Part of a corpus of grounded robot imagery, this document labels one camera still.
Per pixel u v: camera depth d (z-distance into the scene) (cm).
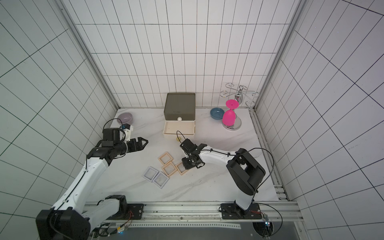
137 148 70
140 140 72
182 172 85
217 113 114
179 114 92
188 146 71
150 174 85
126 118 110
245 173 46
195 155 63
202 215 73
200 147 68
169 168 87
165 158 90
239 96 88
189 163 77
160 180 83
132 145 70
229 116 88
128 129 72
